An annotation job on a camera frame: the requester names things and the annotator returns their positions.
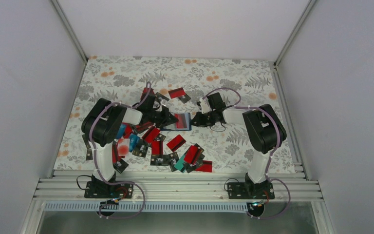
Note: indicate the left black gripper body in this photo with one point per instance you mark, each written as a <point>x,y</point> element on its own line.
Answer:
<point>160,120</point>

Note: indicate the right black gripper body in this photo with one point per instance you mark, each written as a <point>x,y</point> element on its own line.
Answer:
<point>207,121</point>

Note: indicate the red card front edge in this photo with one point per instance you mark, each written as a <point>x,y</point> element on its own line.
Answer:
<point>182,121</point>

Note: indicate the blue card holder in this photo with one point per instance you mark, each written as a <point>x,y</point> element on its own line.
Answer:
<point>171,127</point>

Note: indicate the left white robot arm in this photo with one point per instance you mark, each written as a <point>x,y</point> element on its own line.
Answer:
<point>102,124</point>

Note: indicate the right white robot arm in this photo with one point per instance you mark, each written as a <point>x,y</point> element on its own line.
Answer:
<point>265,132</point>

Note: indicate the red card left cluster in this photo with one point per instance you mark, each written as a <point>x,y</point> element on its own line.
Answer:
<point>151,134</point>

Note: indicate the red card cluster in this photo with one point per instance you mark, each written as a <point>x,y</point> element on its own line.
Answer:
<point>151,134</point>
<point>192,154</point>

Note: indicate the red black stripe card far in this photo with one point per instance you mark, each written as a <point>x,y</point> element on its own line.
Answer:
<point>175,93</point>

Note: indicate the blue card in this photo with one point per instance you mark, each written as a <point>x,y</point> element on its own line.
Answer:
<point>133,141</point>

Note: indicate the red card centre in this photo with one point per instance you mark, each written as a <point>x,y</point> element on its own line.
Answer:
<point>176,143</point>

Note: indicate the white red spot card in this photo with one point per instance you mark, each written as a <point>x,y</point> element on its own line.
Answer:
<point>123,147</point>

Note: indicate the black VIP card front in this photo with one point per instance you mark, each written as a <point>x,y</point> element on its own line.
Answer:
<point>159,160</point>

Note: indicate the red card right cluster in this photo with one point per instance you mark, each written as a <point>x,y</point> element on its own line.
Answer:
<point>192,154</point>

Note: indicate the red card front right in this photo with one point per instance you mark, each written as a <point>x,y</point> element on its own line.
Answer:
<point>205,166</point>

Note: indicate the teal card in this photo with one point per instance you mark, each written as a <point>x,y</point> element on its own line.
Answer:
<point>180,164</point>

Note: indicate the black card near base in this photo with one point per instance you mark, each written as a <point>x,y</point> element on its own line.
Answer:
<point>120,166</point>

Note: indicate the floral table mat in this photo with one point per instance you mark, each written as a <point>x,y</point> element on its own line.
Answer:
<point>115,78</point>

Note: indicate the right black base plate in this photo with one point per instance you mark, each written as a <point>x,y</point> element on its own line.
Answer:
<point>245,190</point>

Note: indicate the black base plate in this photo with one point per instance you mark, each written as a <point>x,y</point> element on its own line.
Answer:
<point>245,190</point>
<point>102,190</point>

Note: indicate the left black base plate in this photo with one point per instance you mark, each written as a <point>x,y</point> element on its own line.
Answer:
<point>102,190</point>

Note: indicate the aluminium rail frame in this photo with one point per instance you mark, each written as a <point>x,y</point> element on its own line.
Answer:
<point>176,186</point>

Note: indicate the grey perforated cable duct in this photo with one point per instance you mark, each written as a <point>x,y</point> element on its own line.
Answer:
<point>132,206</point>

